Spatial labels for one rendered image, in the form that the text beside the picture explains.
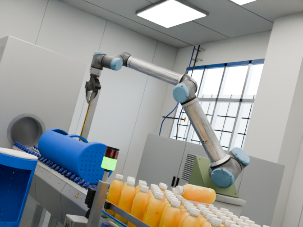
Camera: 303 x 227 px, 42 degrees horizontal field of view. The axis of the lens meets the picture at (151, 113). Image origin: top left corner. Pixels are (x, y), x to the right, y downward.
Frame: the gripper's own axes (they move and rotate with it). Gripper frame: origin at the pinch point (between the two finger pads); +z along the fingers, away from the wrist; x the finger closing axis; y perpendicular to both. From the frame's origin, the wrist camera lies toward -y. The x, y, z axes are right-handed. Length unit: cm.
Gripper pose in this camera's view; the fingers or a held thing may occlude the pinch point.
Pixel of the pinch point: (89, 102)
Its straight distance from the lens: 285.3
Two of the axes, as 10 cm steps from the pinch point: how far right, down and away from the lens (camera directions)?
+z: -2.6, 9.6, 0.9
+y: -4.5, -2.1, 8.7
